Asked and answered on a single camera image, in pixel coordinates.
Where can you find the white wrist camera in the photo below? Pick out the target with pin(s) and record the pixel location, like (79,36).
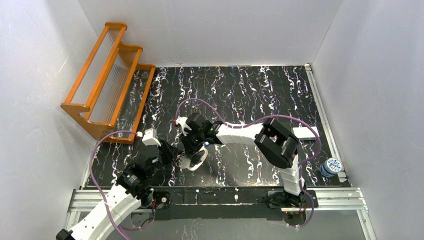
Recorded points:
(149,137)
(181,122)

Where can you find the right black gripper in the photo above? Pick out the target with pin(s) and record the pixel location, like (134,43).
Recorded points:
(191,143)

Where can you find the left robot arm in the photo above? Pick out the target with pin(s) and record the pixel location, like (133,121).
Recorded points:
(133,189)

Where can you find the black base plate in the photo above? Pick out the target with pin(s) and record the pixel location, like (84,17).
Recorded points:
(282,199)
(157,200)

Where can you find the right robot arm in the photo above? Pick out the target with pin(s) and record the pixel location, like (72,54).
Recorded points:
(277,144)

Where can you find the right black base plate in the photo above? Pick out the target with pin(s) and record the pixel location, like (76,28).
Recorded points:
(282,199)

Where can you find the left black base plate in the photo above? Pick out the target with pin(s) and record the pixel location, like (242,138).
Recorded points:
(157,200)

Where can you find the aluminium frame rail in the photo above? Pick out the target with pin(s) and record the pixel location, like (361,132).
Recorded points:
(233,181)

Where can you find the blue white tape roll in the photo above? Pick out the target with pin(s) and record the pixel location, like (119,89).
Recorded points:
(331,167)

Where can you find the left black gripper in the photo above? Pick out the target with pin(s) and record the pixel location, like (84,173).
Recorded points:
(166,149)

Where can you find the white box red label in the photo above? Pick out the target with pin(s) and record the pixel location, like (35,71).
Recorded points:
(303,133)

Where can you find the orange wooden rack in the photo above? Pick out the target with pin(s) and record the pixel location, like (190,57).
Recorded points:
(97,97)

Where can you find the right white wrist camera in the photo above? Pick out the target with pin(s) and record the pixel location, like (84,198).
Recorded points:
(181,122)

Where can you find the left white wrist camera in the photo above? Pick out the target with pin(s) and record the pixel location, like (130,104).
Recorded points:
(149,137)

